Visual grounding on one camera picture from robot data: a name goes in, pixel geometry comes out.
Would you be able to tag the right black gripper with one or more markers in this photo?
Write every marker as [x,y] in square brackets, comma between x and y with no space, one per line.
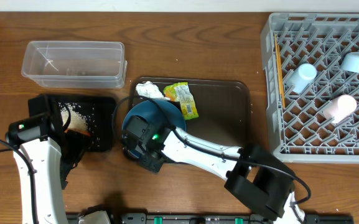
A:
[153,165]

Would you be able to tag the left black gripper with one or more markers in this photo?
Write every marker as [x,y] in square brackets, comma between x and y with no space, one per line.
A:
[81,141]

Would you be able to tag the pile of white rice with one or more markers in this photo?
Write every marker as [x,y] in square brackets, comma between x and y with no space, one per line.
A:
[80,116]

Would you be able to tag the orange carrot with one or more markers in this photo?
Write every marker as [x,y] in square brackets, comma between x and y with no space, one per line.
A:
[79,132]

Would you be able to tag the dark blue plate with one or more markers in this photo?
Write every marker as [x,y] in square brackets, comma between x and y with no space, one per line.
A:
[158,112]

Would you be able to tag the green snack wrapper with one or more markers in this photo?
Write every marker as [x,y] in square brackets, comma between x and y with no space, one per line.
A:
[180,92]

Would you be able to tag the light blue cup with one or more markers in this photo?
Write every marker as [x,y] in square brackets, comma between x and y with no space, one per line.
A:
[302,77]

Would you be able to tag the pale pink cup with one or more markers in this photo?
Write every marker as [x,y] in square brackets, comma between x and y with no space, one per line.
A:
[340,108]

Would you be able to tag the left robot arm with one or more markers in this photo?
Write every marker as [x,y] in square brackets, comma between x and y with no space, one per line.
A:
[46,150]

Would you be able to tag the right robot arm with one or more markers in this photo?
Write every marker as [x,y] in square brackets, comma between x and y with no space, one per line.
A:
[253,176]

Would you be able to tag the grey dishwasher rack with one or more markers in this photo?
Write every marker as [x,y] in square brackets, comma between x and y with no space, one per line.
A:
[297,129]

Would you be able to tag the black plastic tray bin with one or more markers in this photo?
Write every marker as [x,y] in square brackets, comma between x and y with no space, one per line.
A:
[104,107]

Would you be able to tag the crumpled white tissue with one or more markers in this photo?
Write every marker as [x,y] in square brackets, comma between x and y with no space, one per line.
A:
[150,90]

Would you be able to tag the clear plastic bin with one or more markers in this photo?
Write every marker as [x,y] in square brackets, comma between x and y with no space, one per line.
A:
[75,64]

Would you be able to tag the dark brown serving tray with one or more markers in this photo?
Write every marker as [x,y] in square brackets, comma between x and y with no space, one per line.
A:
[223,109]

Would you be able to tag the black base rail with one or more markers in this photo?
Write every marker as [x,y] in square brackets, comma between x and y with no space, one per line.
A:
[102,215]

